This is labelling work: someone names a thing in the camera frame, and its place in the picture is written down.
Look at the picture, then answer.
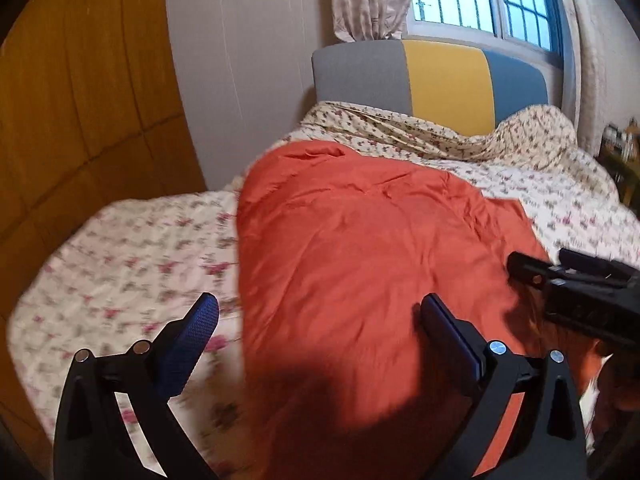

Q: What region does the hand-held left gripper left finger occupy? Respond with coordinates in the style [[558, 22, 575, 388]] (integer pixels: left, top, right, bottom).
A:
[[52, 292, 221, 480]]

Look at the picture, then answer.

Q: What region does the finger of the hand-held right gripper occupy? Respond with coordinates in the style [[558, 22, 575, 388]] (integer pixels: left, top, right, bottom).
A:
[[506, 251, 565, 289]]

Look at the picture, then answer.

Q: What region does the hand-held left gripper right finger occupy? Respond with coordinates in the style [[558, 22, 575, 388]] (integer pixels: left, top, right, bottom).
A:
[[419, 294, 587, 480]]

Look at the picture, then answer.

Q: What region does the orange padded quilt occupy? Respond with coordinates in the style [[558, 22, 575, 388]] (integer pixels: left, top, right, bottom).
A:
[[235, 140, 617, 480]]

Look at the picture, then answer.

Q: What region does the small floral print bedsheet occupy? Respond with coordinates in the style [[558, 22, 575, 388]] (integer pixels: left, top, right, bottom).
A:
[[227, 101, 640, 283]]

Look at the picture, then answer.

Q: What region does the cluttered wooden shelf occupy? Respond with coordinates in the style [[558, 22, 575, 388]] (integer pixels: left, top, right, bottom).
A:
[[597, 117, 640, 207]]

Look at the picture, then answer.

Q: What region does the grey yellow blue headboard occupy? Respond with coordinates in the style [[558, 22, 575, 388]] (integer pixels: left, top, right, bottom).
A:
[[311, 39, 550, 139]]

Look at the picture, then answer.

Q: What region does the pale patterned curtain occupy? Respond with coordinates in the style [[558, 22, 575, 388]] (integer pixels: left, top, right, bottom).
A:
[[559, 0, 640, 157]]

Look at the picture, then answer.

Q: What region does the wooden wardrobe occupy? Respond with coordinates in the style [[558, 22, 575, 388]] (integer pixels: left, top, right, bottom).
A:
[[0, 0, 209, 343]]

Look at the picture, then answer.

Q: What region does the floral beige curtain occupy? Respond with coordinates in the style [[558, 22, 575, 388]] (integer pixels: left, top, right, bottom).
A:
[[330, 0, 414, 42]]

